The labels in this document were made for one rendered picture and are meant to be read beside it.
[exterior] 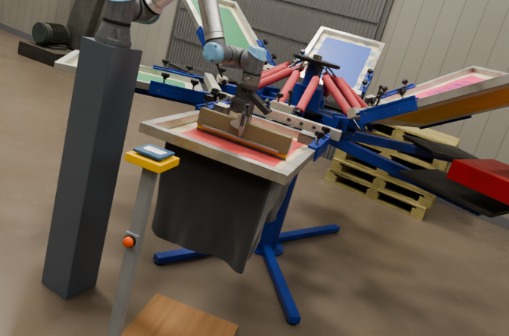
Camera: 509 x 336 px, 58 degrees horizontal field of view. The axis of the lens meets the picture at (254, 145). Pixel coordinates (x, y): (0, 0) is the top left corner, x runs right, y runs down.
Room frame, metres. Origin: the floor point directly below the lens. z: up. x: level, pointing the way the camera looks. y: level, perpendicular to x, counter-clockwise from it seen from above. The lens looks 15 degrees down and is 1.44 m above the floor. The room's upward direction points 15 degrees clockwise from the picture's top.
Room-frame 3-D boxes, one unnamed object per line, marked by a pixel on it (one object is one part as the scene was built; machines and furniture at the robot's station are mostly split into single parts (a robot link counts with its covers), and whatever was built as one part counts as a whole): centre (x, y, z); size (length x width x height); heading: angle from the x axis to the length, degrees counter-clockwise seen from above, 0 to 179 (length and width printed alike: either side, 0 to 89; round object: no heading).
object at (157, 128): (1.93, 0.04, 0.97); 0.79 x 0.58 x 0.04; 165
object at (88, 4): (7.39, 3.48, 0.76); 0.91 x 0.90 x 1.53; 154
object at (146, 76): (2.72, 0.64, 1.05); 1.08 x 0.61 x 0.23; 105
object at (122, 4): (1.97, 0.69, 1.37); 0.13 x 0.12 x 0.14; 157
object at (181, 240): (1.65, 0.12, 0.74); 0.45 x 0.03 x 0.43; 75
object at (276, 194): (1.82, -0.14, 0.74); 0.46 x 0.04 x 0.42; 165
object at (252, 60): (1.84, 0.09, 1.30); 0.09 x 0.08 x 0.11; 67
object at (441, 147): (3.12, -0.88, 0.91); 1.34 x 0.41 x 0.08; 105
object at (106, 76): (1.96, 0.70, 0.60); 0.18 x 0.18 x 1.20; 64
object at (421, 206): (5.01, -1.52, 0.41); 1.15 x 0.80 x 0.82; 64
